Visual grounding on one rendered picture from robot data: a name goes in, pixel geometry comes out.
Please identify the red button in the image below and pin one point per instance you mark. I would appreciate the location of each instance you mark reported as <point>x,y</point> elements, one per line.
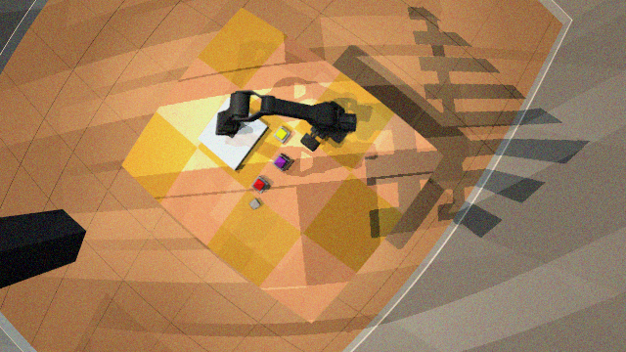
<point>260,184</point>

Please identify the purple button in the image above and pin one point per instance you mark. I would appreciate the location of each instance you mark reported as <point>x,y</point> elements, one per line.
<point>280,162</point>

